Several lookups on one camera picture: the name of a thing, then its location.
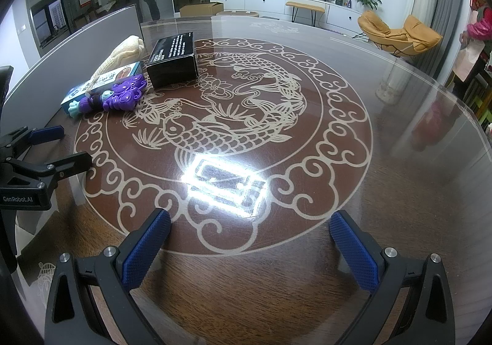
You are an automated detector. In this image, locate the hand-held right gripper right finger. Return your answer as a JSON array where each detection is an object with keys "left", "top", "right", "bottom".
[{"left": 329, "top": 211, "right": 456, "bottom": 345}]

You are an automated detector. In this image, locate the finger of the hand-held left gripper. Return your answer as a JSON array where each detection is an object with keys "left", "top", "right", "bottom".
[
  {"left": 6, "top": 153, "right": 93, "bottom": 189},
  {"left": 0, "top": 126, "right": 65, "bottom": 157}
]

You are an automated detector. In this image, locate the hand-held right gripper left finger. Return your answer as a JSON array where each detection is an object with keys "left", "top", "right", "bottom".
[{"left": 44, "top": 207, "right": 172, "bottom": 345}]

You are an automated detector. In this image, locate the purple toy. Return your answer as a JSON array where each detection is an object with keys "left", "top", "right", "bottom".
[{"left": 66, "top": 74, "right": 147, "bottom": 118}]

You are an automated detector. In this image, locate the blue and white toothpaste box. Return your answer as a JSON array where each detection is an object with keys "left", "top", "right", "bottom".
[{"left": 61, "top": 61, "right": 143, "bottom": 115}]

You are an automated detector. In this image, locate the white storage box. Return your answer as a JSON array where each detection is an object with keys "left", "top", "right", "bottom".
[{"left": 0, "top": 3, "right": 144, "bottom": 265}]

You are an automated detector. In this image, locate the cream mesh bag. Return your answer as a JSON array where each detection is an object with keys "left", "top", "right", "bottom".
[{"left": 85, "top": 35, "right": 146, "bottom": 94}]

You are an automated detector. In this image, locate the black box with white print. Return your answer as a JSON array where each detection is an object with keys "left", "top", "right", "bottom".
[{"left": 145, "top": 33, "right": 199, "bottom": 89}]

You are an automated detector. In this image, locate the brown patterned desktop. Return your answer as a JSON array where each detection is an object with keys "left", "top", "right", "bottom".
[{"left": 17, "top": 16, "right": 492, "bottom": 345}]

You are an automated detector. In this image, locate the dark glass window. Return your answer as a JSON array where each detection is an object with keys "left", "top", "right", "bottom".
[{"left": 31, "top": 0, "right": 64, "bottom": 42}]

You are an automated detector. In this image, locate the cardboard box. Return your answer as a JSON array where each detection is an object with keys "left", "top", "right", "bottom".
[{"left": 180, "top": 2, "right": 224, "bottom": 18}]

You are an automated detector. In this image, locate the round stool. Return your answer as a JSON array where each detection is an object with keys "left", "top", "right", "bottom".
[{"left": 216, "top": 10, "right": 259, "bottom": 18}]

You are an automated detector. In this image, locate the yellow lounge chair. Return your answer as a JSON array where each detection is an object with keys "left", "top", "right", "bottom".
[{"left": 353, "top": 10, "right": 443, "bottom": 59}]

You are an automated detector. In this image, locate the wooden bench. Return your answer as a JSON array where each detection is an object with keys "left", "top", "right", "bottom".
[{"left": 285, "top": 1, "right": 327, "bottom": 27}]

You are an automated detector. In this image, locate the white television cabinet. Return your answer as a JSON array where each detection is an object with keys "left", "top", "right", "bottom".
[{"left": 209, "top": 0, "right": 366, "bottom": 36}]

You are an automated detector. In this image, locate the white curtain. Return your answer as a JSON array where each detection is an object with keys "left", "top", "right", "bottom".
[{"left": 377, "top": 0, "right": 442, "bottom": 103}]

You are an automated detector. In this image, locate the grey curtain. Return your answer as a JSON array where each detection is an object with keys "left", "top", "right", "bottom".
[{"left": 430, "top": 0, "right": 467, "bottom": 84}]

